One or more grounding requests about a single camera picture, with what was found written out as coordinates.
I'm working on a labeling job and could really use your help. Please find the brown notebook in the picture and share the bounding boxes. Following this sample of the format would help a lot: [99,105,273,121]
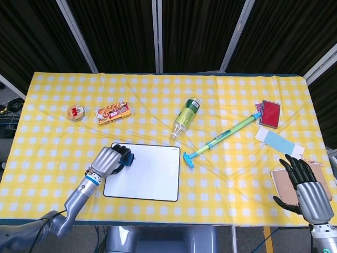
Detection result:
[270,163,333,206]

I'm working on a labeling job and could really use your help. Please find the yellow checkered tablecloth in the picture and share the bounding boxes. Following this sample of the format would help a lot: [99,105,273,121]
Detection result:
[0,71,337,227]

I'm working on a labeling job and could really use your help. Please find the black floor cables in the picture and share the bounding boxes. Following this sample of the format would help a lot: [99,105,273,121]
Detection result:
[0,96,26,132]

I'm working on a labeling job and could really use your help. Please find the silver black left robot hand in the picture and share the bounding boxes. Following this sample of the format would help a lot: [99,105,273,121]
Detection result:
[88,145,136,182]

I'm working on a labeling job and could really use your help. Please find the black curtain panel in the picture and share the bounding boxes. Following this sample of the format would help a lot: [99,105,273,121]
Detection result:
[0,0,93,94]
[67,0,160,74]
[162,0,247,73]
[226,0,337,77]

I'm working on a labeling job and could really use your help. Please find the round tan tin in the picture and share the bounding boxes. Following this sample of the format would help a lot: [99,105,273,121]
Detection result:
[66,104,86,122]

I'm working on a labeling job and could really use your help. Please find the white dry-erase board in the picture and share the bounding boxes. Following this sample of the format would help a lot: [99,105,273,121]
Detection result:
[103,142,182,202]

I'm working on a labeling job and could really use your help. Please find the white and blue card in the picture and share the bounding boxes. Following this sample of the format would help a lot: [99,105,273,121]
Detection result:
[254,126,305,159]

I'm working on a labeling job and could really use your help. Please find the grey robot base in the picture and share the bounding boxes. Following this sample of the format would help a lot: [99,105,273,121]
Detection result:
[105,226,219,253]

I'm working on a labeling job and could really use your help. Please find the green blue toy pump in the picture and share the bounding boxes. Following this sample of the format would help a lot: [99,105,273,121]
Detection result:
[183,112,261,168]

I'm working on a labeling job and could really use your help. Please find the yellow curry roux box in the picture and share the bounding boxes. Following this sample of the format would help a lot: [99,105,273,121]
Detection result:
[95,101,132,126]

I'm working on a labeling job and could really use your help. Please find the white partition post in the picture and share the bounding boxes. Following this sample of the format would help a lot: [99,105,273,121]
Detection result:
[302,43,337,85]
[55,0,100,73]
[0,73,26,102]
[219,0,255,72]
[151,0,164,73]

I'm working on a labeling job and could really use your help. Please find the clear bottle green label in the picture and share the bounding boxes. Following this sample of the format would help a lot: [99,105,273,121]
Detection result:
[170,98,201,140]

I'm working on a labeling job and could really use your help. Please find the blue whiteboard eraser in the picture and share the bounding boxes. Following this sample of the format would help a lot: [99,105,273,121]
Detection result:
[117,151,135,167]

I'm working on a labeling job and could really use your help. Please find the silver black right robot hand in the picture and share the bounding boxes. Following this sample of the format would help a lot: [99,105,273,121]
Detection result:
[272,154,334,225]

